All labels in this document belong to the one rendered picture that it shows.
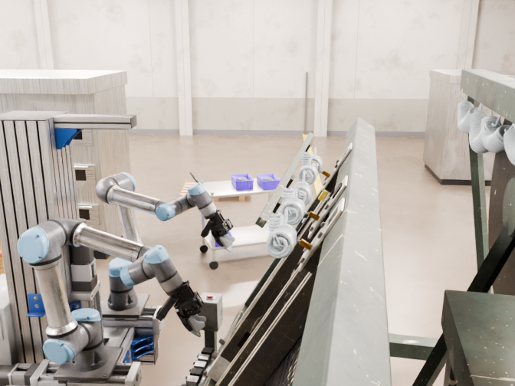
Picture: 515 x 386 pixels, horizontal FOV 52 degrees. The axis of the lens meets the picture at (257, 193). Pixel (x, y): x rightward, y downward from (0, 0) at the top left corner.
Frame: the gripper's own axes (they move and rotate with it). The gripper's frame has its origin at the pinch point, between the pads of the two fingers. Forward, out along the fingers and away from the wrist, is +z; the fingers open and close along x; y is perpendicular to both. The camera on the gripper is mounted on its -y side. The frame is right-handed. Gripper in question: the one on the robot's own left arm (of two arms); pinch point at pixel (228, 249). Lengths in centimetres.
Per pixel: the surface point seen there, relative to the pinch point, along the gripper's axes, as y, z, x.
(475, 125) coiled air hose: 122, -8, 10
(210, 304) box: -40, 31, 14
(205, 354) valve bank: -39, 45, -11
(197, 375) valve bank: -36, 45, -27
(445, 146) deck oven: -5, 190, 649
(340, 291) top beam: 110, -31, -131
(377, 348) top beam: 115, -26, -140
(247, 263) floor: -169, 106, 248
